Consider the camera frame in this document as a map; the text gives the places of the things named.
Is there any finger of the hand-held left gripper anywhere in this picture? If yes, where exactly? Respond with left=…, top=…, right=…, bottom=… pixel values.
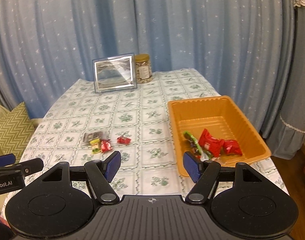
left=0, top=158, right=44, bottom=175
left=0, top=154, right=16, bottom=167

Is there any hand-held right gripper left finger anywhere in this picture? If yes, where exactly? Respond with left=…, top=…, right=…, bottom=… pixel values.
left=30, top=151, right=121, bottom=204

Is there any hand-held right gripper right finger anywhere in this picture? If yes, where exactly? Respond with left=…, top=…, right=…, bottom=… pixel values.
left=184, top=151, right=274, bottom=204

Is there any large red snack packet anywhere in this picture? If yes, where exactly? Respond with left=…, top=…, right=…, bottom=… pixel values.
left=198, top=128, right=225, bottom=157

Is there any long white green snack packet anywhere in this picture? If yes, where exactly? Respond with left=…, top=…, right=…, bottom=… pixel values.
left=183, top=130, right=214, bottom=161

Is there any blue lace-trimmed cover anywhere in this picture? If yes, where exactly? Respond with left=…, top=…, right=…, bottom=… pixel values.
left=261, top=0, right=305, bottom=159

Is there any green zigzag cushion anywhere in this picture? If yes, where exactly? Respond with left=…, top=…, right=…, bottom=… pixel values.
left=0, top=102, right=36, bottom=160

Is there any blue star curtain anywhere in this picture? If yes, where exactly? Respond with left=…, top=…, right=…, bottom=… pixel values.
left=0, top=0, right=135, bottom=120
left=131, top=0, right=295, bottom=138

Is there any clear jar of nuts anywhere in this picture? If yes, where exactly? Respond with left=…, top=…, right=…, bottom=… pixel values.
left=134, top=54, right=153, bottom=83

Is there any small red snack packet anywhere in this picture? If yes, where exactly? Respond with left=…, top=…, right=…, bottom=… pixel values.
left=100, top=140, right=112, bottom=153

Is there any orange plastic tray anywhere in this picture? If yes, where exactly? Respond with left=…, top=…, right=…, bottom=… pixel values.
left=167, top=95, right=271, bottom=178

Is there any clear dark snack packet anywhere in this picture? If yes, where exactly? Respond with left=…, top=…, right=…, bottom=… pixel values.
left=83, top=132, right=103, bottom=145

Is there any silver picture frame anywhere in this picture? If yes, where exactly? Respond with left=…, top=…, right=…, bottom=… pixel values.
left=92, top=53, right=138, bottom=93

